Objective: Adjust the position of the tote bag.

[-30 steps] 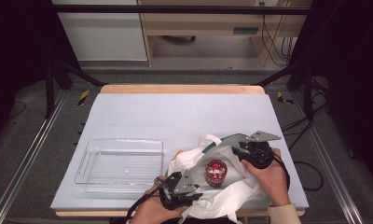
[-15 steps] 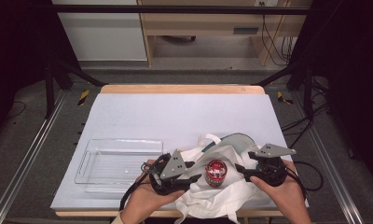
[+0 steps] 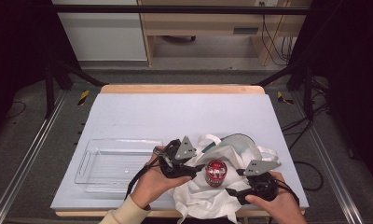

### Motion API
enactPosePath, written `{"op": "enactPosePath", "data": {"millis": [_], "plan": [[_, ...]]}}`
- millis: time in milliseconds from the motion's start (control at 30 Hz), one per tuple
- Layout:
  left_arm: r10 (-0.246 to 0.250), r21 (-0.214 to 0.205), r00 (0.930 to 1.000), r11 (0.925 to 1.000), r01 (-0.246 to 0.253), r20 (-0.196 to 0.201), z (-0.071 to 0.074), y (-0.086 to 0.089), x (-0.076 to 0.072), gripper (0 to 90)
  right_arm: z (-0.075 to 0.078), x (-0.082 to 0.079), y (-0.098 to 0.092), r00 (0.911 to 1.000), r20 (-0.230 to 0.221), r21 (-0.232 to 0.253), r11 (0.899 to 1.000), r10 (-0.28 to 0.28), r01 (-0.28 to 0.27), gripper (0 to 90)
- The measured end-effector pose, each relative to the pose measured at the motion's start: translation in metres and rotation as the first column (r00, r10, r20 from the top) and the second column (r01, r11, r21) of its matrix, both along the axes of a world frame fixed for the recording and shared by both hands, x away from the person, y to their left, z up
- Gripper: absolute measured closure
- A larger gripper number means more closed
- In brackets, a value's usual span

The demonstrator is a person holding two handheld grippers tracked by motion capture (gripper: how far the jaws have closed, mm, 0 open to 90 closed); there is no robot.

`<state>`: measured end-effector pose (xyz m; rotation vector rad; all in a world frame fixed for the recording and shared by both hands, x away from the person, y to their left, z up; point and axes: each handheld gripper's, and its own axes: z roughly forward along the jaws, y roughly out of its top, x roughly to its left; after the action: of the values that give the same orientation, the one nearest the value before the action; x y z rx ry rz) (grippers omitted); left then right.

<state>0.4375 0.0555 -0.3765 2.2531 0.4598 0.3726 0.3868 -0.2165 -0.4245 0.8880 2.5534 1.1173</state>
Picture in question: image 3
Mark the light wooden desk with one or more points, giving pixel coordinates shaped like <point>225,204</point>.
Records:
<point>200,23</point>

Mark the person's left beige sleeve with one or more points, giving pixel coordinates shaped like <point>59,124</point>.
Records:
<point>125,213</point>

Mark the black curtain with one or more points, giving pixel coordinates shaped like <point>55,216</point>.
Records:
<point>16,46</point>
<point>355,77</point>

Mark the white patterned tote bag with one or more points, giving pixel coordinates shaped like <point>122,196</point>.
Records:
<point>206,199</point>

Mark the red round can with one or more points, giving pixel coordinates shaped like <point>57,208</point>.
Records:
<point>216,172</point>

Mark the black metal stand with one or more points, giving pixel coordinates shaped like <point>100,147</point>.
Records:
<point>49,93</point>
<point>308,93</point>

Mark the wooden table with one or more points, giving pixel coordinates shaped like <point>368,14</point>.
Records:
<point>181,89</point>

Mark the yellow and black tape piece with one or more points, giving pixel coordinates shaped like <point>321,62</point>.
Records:
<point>83,97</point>

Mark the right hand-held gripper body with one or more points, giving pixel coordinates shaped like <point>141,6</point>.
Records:
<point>262,180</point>

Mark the black horizontal bar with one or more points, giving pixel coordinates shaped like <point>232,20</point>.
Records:
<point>175,9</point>

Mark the yellow and black tool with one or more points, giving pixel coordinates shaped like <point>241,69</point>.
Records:
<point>281,97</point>

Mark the clear plastic tray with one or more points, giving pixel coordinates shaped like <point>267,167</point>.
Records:
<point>113,165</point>

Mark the person's left hand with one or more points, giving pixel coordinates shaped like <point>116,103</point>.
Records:
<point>153,186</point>

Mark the white cabinet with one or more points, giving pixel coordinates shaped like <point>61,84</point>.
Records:
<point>103,37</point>

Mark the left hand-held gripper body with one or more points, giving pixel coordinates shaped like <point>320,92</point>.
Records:
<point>183,152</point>

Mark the person's right hand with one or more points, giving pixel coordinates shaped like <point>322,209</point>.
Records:
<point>281,208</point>

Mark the aluminium floor rail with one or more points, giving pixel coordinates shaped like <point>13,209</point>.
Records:
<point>26,159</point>
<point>330,174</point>

